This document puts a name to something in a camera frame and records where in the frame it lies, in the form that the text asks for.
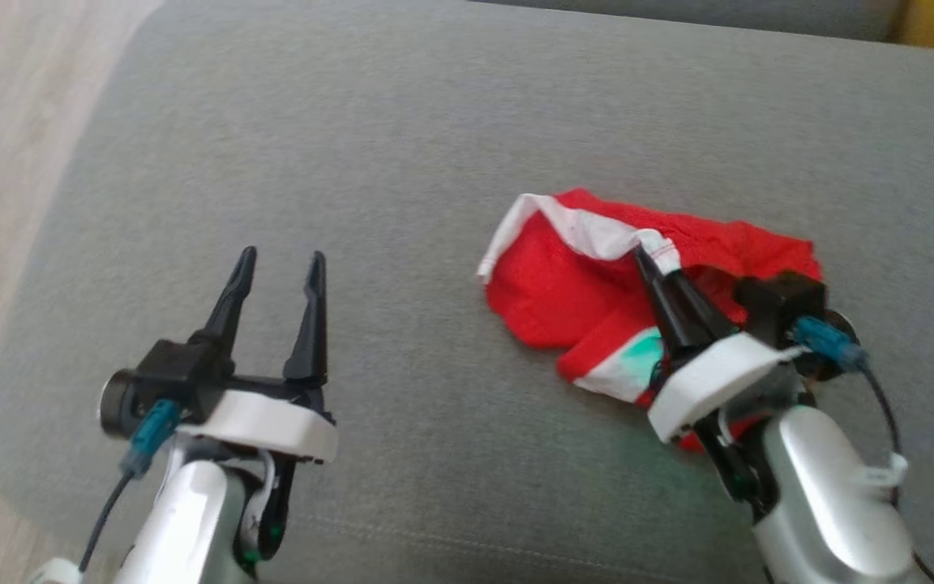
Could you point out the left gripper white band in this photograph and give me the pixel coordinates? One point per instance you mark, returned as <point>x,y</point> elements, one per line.
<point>272,426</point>

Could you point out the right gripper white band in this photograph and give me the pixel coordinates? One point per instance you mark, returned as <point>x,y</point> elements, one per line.
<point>710,381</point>

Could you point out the red shorts with white stripes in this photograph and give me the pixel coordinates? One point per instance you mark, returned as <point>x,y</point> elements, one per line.
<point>556,300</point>

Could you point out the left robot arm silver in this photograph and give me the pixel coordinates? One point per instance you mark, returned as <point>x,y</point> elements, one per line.
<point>183,519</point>

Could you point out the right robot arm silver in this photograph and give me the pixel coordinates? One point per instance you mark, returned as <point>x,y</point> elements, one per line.
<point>824,487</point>

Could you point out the grey and yellow sofa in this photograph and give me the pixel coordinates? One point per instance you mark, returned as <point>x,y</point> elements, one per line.
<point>434,122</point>

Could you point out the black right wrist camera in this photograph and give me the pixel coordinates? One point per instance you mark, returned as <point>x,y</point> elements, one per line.
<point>783,304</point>

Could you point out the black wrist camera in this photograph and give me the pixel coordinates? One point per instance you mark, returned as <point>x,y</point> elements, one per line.
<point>783,304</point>
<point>175,369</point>

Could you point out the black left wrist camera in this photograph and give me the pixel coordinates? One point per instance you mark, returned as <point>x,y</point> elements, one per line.
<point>175,369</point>

